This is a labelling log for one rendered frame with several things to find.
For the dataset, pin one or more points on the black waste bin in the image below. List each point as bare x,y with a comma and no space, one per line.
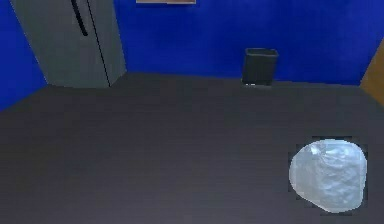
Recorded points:
260,66

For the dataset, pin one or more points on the grey fridge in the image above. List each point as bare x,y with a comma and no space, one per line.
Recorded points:
66,50

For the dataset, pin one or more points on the pale crumpled bag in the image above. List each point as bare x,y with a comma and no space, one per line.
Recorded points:
328,175

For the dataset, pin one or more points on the brown wooden door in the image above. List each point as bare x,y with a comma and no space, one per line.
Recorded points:
375,78

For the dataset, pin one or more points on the framed wall picture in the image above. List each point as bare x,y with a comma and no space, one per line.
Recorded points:
165,1

